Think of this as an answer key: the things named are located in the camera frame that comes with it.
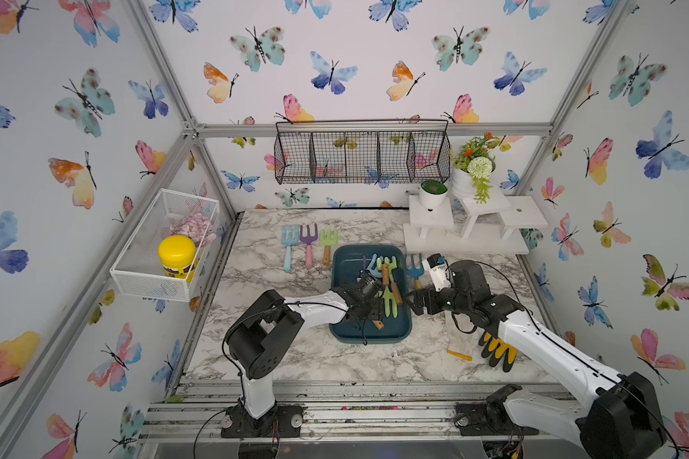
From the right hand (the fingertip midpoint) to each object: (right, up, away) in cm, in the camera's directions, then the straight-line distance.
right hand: (419, 290), depth 81 cm
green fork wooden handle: (-7, -5, +15) cm, 17 cm away
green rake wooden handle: (-4, -4, +15) cm, 16 cm away
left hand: (-11, -7, +12) cm, 18 cm away
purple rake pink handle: (-36, +14, +31) cm, 50 cm away
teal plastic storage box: (-5, +5, +23) cm, 24 cm away
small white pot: (+8, +30, +15) cm, 34 cm away
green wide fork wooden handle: (-29, +15, +34) cm, 47 cm away
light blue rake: (-11, +3, +21) cm, 24 cm away
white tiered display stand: (+32, +19, +31) cm, 49 cm away
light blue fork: (-44, +16, +34) cm, 57 cm away
